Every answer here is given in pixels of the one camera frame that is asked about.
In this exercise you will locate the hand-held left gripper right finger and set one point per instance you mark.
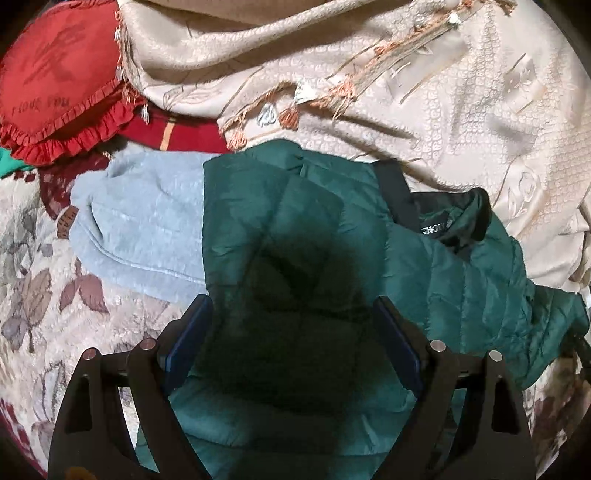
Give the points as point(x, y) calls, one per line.
point(398, 337)

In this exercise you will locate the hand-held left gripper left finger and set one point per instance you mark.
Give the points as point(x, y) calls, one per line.
point(187, 337)

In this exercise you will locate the green puffer jacket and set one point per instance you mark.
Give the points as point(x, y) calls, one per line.
point(304, 258)

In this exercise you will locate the light blue fleece garment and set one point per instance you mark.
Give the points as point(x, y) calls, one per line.
point(138, 230)

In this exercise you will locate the floral patterned blanket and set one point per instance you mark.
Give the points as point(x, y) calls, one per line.
point(41, 295)

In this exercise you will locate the red striped blanket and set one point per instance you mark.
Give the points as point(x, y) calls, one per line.
point(180, 134)

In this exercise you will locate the beige tasselled embroidered cloth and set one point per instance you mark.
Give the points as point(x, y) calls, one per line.
point(369, 92)

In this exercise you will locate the green cloth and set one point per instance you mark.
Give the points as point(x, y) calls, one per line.
point(8, 164)

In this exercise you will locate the red ruffled cushion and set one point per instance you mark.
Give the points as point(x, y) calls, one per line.
point(51, 78)

